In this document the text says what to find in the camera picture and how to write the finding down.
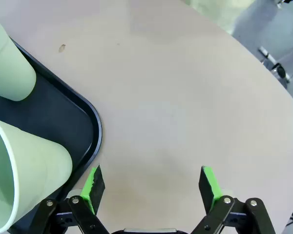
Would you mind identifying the right gripper black-green left finger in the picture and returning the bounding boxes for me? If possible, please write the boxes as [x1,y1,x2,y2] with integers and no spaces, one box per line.
[33,164,111,234]

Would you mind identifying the right gripper black-green right finger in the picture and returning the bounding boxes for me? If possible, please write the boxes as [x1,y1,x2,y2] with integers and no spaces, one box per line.
[190,165,277,234]

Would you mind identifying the light green plastic cup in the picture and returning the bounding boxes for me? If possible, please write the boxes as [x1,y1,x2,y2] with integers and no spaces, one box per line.
[0,9,37,102]
[0,116,73,234]

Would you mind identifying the black plastic serving tray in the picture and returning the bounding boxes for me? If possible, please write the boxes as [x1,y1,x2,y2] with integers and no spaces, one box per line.
[0,36,103,234]

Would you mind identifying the white frame foot with caster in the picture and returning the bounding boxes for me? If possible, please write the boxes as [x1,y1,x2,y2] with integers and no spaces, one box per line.
[258,46,292,85]

